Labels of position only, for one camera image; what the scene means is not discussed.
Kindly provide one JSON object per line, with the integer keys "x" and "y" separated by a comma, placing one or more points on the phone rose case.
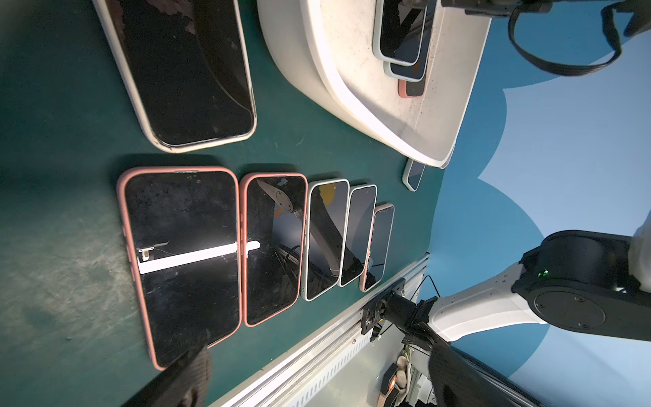
{"x": 407, "y": 89}

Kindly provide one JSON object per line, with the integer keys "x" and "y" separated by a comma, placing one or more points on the phone blue case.
{"x": 398, "y": 31}

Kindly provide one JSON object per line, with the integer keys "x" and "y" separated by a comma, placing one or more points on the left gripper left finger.
{"x": 184, "y": 383}

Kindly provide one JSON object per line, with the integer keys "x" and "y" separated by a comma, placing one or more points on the phone cream case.
{"x": 186, "y": 70}

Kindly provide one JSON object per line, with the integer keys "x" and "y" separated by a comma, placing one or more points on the phone light pink case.
{"x": 362, "y": 205}

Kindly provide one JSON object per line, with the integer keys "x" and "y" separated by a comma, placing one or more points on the phone grey case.
{"x": 417, "y": 71}

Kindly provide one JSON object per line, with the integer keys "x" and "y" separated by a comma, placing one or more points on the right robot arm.
{"x": 578, "y": 281}

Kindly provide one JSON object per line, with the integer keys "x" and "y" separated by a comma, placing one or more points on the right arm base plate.
{"x": 373, "y": 316}

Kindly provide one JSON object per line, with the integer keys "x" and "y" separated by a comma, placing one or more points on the phone white case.
{"x": 324, "y": 238}

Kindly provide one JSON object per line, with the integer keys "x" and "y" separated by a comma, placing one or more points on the phone salmon case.
{"x": 412, "y": 174}

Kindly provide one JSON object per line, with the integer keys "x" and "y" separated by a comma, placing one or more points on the phone coral case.
{"x": 182, "y": 228}

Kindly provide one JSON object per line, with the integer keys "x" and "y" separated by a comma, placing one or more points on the white plastic storage box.
{"x": 324, "y": 49}

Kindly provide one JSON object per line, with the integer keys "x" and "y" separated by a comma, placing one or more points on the phone beige case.
{"x": 380, "y": 241}

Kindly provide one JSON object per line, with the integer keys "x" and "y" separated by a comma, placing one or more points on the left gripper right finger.
{"x": 456, "y": 383}

